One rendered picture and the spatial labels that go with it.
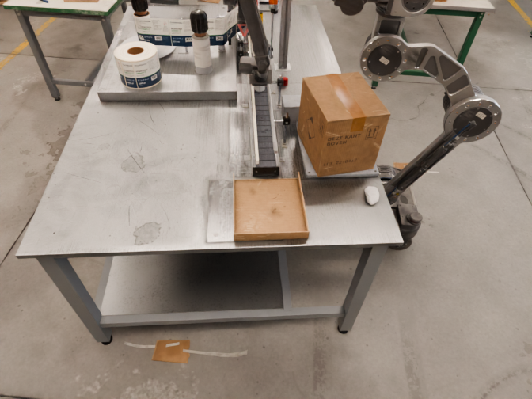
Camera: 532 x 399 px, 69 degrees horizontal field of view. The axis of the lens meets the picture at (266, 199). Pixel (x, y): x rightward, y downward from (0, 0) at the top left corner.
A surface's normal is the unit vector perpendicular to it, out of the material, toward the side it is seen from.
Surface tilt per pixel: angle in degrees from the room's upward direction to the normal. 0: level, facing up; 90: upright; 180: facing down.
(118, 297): 0
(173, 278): 0
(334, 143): 90
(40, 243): 0
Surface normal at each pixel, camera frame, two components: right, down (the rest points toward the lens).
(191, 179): 0.03, -0.68
